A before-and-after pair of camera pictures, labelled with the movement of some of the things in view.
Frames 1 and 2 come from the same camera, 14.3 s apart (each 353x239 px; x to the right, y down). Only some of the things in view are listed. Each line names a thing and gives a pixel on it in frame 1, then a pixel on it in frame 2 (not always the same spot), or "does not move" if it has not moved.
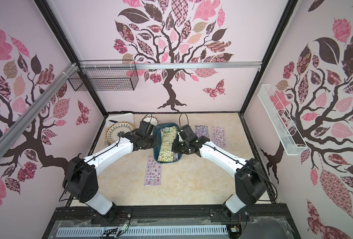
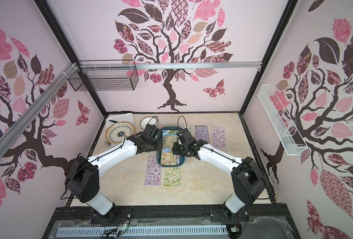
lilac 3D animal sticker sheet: [218, 135] does not move
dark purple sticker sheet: [202, 130] does not move
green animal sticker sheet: [168, 135] → [172, 177]
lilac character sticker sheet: [153, 173] does not move
